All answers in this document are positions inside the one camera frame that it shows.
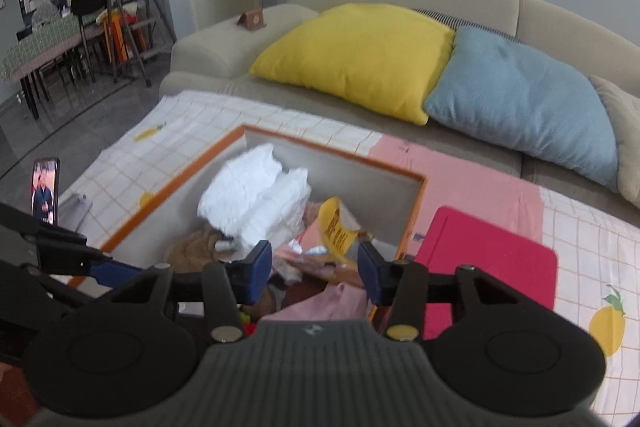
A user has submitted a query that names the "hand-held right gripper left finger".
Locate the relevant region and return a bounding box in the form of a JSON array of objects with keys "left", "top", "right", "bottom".
[{"left": 107, "top": 239, "right": 273, "bottom": 343}]

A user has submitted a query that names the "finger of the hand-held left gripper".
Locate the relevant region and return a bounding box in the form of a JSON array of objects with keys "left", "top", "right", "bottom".
[
  {"left": 37, "top": 243, "right": 146, "bottom": 289},
  {"left": 0, "top": 202, "right": 90, "bottom": 249}
]

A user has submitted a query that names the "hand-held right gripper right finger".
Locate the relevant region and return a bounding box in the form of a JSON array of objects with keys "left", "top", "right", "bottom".
[{"left": 357, "top": 241, "right": 521, "bottom": 342}]

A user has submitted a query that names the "pink cloth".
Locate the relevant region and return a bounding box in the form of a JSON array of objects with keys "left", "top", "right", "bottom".
[{"left": 260, "top": 282, "right": 373, "bottom": 324}]

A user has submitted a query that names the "yellow snack packet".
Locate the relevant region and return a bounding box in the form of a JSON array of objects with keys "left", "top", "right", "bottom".
[{"left": 317, "top": 197, "right": 373, "bottom": 265}]

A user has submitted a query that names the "brown twisted towel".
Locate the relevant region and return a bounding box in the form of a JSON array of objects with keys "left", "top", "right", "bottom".
[{"left": 165, "top": 224, "right": 236, "bottom": 275}]

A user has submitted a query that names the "white plastic bag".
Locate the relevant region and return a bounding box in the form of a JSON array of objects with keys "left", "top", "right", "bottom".
[{"left": 197, "top": 143, "right": 312, "bottom": 253}]

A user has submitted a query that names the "orange cardboard box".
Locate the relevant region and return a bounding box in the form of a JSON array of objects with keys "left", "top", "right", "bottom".
[{"left": 67, "top": 123, "right": 431, "bottom": 323}]

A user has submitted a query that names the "smartphone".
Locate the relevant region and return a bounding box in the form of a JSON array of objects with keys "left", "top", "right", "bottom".
[{"left": 31, "top": 157, "right": 61, "bottom": 225}]

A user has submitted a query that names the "red rug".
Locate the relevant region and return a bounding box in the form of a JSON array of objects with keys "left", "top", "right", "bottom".
[{"left": 0, "top": 359, "right": 36, "bottom": 423}]

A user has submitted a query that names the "red lidded clear container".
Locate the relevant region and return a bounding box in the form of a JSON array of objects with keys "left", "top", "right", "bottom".
[{"left": 412, "top": 206, "right": 558, "bottom": 340}]

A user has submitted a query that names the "dining table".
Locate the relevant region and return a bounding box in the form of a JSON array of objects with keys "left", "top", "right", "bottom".
[{"left": 2, "top": 14, "right": 108, "bottom": 118}]

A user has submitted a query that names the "yellow pillow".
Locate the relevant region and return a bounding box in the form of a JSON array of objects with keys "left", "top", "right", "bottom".
[{"left": 249, "top": 3, "right": 456, "bottom": 126}]

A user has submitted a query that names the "blue pillow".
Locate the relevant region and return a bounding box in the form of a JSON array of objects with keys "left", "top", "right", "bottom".
[{"left": 424, "top": 27, "right": 621, "bottom": 192}]

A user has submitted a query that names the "black dining chair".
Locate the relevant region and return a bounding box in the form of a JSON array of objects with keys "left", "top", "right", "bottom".
[{"left": 70, "top": 0, "right": 113, "bottom": 82}]

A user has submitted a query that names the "grey step ladder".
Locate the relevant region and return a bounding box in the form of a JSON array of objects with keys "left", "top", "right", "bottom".
[{"left": 104, "top": 0, "right": 178, "bottom": 88}]

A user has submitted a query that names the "small brown holder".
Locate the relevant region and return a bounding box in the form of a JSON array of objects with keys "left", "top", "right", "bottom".
[{"left": 237, "top": 8, "right": 267, "bottom": 29}]

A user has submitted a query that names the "striped cushion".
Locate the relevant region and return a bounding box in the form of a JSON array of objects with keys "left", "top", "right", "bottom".
[{"left": 410, "top": 8, "right": 526, "bottom": 45}]

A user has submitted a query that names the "grey green pillow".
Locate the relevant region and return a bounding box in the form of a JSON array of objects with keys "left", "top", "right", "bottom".
[{"left": 590, "top": 75, "right": 640, "bottom": 210}]

